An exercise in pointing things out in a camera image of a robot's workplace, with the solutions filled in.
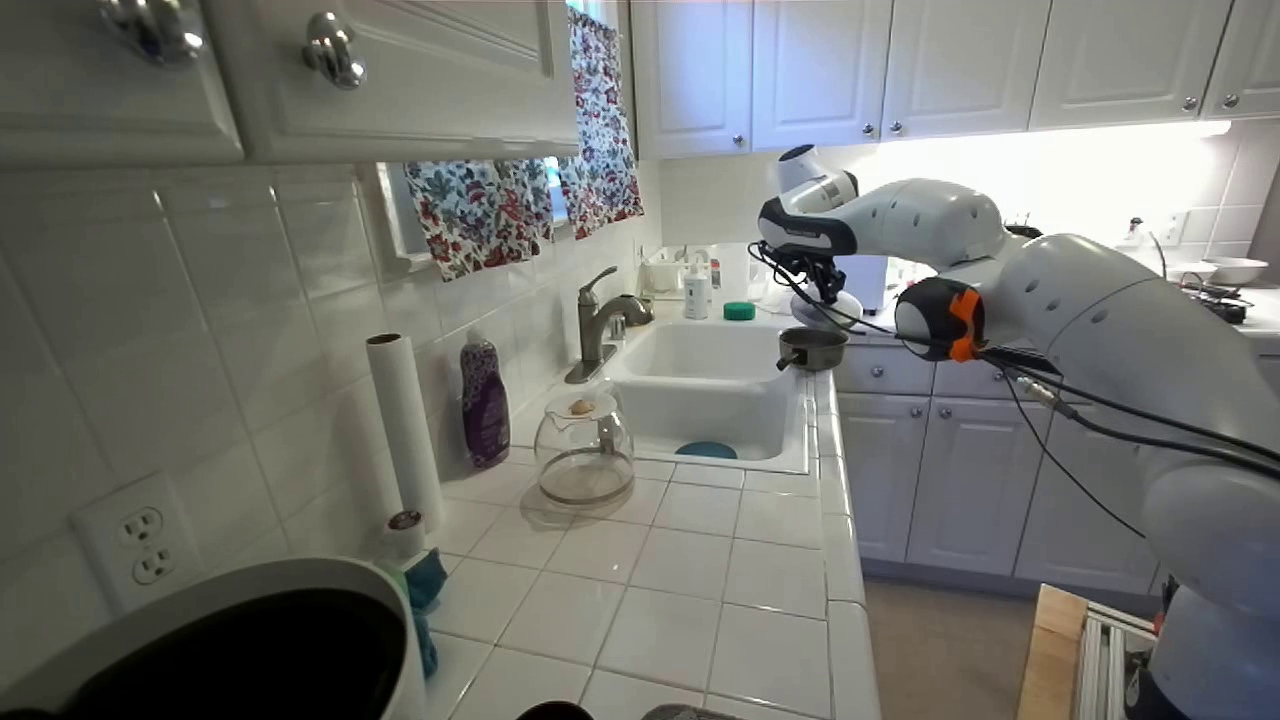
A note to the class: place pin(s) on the white paper towel roll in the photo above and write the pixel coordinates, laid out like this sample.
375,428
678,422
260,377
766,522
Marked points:
405,424

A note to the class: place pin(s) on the white upper cabinet row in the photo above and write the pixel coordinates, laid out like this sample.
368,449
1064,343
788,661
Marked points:
960,65

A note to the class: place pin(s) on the white wall outlet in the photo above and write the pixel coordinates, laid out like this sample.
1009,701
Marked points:
139,540

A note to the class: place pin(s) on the wooden table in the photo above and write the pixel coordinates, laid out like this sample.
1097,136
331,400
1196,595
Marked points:
1052,661

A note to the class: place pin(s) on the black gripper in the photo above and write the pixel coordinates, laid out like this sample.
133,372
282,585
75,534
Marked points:
804,252

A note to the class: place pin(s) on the white kitchen sink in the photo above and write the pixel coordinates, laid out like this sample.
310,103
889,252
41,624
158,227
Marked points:
692,387

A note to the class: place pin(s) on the glass coffee carafe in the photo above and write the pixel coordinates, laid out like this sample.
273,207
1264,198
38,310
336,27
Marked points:
586,446

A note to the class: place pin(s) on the purple dish soap bottle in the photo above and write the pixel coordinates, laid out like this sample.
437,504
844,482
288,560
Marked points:
487,405

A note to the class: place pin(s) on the teal cloth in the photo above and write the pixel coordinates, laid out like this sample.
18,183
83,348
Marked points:
430,595

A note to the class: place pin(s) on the aluminium frame base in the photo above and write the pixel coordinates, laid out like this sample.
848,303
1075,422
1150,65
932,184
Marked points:
1112,666

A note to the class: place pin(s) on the teal item in sink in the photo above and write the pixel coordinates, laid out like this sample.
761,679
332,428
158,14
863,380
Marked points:
705,449

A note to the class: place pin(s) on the white coffee maker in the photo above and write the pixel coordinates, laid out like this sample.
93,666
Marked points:
203,640

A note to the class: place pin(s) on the white base cabinets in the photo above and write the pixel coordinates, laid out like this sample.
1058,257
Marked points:
960,466

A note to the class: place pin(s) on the floral window curtain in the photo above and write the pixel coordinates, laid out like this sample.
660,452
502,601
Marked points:
494,207

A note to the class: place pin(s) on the grey metal faucet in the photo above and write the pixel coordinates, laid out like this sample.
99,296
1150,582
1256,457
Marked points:
593,321

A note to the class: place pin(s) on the white soap dispenser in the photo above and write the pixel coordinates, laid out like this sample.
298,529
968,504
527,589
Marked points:
697,292

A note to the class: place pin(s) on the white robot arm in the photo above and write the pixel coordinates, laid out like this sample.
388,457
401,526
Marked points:
1107,321

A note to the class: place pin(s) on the green sponge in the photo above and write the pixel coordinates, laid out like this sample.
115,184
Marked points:
737,310

